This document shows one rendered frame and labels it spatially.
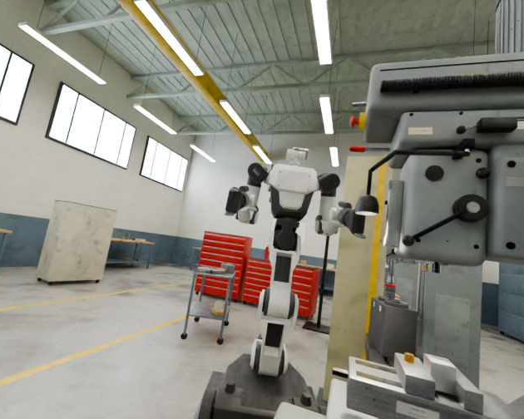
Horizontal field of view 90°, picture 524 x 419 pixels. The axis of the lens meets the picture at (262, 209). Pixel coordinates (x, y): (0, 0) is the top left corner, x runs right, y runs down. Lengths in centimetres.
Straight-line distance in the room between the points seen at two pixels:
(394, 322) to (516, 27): 103
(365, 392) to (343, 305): 190
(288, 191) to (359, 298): 148
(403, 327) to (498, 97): 82
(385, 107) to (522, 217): 44
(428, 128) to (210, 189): 1113
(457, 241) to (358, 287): 185
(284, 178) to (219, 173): 1033
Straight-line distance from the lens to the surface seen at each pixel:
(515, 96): 98
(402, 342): 125
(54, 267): 638
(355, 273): 263
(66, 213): 630
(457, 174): 89
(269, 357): 155
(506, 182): 90
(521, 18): 120
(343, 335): 271
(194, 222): 1185
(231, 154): 1182
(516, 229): 88
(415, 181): 86
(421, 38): 760
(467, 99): 94
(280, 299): 137
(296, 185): 147
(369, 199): 89
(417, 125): 89
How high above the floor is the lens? 128
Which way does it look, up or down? 8 degrees up
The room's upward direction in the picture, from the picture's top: 8 degrees clockwise
